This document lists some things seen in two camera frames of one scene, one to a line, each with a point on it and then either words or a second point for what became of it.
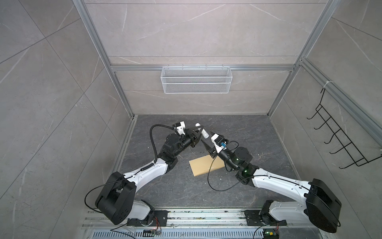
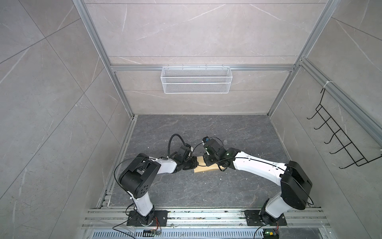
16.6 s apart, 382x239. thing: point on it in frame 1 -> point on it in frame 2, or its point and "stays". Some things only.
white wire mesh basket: [196, 80] stays
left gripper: [193, 137] -> [195, 164]
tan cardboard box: [205, 164] stays
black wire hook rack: [349, 146] stays
